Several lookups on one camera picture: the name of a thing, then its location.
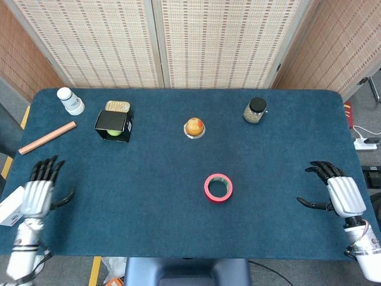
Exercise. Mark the stack of white paper cups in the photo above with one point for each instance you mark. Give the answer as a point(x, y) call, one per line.
point(71, 102)

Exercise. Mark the wooden rolling pin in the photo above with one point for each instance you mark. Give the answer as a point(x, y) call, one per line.
point(47, 137)

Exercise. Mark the black screen hinge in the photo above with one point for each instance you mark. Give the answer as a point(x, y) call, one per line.
point(278, 67)

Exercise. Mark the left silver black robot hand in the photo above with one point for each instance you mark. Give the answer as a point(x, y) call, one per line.
point(36, 198)

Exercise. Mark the black open cardboard box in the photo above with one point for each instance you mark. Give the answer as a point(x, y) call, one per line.
point(111, 120)

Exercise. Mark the black floor device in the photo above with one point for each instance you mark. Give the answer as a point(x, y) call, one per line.
point(373, 177)

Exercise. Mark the white power strip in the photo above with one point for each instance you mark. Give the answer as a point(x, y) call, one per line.
point(364, 145)

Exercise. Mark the red tape roll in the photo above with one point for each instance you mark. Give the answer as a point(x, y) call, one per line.
point(208, 193)

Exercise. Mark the glass jar with black lid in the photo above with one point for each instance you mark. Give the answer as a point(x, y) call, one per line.
point(254, 113)

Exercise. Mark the red and yellow paper bag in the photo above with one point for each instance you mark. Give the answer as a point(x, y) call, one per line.
point(349, 114)

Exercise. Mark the yellow tennis ball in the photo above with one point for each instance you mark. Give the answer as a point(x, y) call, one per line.
point(114, 132)

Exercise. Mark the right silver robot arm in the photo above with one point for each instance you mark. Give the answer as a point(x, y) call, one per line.
point(364, 247)

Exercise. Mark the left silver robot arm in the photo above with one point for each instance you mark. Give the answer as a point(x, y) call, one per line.
point(25, 247)

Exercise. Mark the brown woven screen panel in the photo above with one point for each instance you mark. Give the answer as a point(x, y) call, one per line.
point(330, 50)
point(21, 65)

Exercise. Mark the clear plastic bag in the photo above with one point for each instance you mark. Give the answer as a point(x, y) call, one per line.
point(114, 268)

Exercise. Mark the blue felt table cloth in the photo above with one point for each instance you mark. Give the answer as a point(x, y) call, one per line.
point(149, 208)

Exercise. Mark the orange fruit jelly cup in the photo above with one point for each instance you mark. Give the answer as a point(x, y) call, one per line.
point(194, 127)

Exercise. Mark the gold metal tin can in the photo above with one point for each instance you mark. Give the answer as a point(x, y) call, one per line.
point(117, 106)

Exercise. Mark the white cardboard box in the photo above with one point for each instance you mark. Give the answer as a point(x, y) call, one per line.
point(10, 208)

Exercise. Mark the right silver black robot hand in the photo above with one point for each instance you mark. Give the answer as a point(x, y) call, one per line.
point(345, 196)

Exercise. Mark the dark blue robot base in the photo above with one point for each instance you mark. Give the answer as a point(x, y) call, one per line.
point(187, 272)

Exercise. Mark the black metal stand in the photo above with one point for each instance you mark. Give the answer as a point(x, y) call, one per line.
point(373, 86)

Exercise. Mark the light woven screen panel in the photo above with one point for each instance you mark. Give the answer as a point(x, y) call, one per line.
point(220, 41)
point(89, 41)

